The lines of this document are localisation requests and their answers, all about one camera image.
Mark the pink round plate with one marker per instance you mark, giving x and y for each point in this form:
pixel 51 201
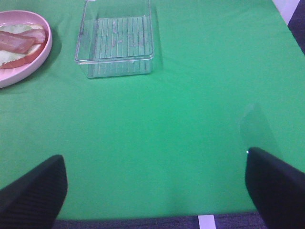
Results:
pixel 14 75

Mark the right clear plastic container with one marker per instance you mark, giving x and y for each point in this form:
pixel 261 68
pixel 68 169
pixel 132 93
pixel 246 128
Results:
pixel 115 38

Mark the bacon strip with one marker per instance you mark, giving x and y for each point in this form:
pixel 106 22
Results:
pixel 21 42

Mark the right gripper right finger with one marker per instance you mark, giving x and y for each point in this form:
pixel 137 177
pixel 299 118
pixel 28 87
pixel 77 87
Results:
pixel 277 190

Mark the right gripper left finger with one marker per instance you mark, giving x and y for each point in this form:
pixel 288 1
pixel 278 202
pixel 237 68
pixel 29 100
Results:
pixel 34 200

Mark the green tablecloth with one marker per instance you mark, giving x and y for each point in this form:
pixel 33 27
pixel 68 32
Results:
pixel 227 75

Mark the toast bread slice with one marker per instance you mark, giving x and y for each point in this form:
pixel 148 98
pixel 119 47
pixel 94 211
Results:
pixel 31 55

